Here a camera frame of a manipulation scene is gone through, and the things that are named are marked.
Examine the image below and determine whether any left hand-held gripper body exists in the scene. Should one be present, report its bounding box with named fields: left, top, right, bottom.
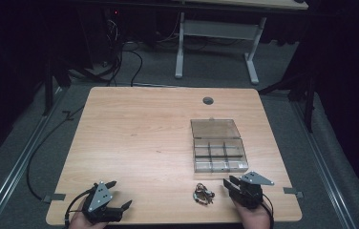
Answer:
left=82, top=180, right=125, bottom=224

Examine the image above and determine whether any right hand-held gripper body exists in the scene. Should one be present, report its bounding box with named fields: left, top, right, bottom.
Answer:
left=230, top=171, right=276, bottom=210

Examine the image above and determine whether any small pile of metal parts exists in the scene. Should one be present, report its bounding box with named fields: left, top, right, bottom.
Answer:
left=192, top=182, right=216, bottom=206

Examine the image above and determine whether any clear plastic compartment box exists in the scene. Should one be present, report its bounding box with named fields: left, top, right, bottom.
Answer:
left=189, top=117, right=250, bottom=174

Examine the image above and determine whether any person's left hand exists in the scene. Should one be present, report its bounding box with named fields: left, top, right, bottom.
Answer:
left=67, top=199, right=109, bottom=229

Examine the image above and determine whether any person's right hand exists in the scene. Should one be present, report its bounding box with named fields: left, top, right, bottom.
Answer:
left=233, top=199, right=273, bottom=229

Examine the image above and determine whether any black metal stand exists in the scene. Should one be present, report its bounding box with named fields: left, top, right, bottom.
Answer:
left=258, top=71, right=317, bottom=134
left=41, top=55, right=73, bottom=117

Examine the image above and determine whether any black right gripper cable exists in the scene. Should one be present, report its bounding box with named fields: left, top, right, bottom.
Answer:
left=261, top=193, right=276, bottom=229

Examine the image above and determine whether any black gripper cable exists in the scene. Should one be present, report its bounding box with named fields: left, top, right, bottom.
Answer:
left=261, top=193, right=276, bottom=229
left=64, top=188, right=95, bottom=229

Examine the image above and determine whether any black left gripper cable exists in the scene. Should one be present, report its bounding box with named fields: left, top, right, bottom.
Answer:
left=64, top=188, right=95, bottom=229

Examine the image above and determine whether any grey table bracket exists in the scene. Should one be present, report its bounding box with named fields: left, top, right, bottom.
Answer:
left=283, top=186, right=305, bottom=199
left=41, top=192, right=67, bottom=204

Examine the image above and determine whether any grey metal floor rail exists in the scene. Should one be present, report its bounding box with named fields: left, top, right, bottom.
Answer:
left=290, top=93, right=358, bottom=229
left=0, top=85, right=69, bottom=229

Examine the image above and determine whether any black floor cable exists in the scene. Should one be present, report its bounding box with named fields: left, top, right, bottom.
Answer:
left=25, top=104, right=86, bottom=202

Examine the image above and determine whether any bundle of black cables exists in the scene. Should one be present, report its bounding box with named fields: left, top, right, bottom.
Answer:
left=67, top=17, right=144, bottom=88

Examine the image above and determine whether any white metal desk frame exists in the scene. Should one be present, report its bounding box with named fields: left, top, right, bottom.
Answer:
left=174, top=11, right=268, bottom=86

